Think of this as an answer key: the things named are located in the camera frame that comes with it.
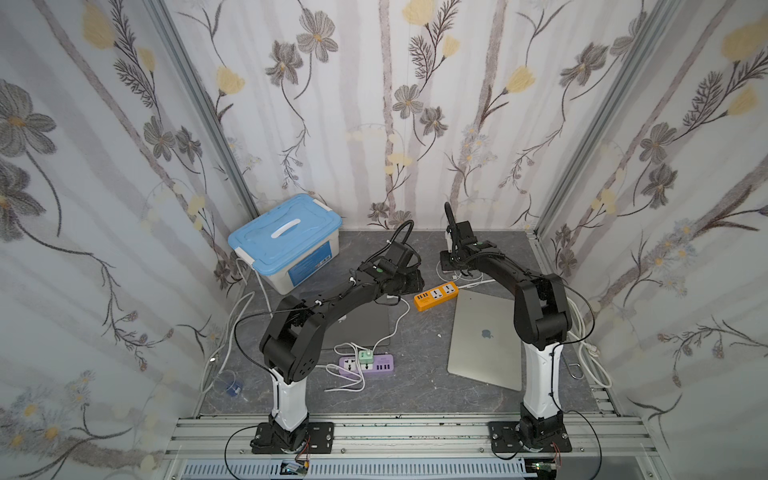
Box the green usb charger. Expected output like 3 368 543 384
357 350 374 365

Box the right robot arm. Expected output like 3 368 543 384
440 217 572 451

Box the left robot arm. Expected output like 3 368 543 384
252 240 424 452

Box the silver laptop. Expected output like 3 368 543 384
447 290 523 391

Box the orange power strip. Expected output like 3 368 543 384
413 282 458 312

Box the purple power strip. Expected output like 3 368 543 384
338 354 395 378

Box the blue lid storage box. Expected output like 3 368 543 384
228 194 342 295

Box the small clear plastic cup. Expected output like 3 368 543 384
214 370 243 398

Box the small circuit board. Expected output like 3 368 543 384
280 458 310 477

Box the white green charger cable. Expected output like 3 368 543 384
323 296 415 394

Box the metal wire clip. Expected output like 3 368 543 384
565 362 585 381

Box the thick white power cable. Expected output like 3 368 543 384
437 272 613 390

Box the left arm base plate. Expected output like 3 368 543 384
250 420 335 455

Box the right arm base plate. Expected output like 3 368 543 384
488 419 573 454

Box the white cable duct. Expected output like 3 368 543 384
176 458 537 479

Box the white purple strip cable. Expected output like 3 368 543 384
200 257 283 397

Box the aluminium frame rail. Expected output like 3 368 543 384
164 413 659 459

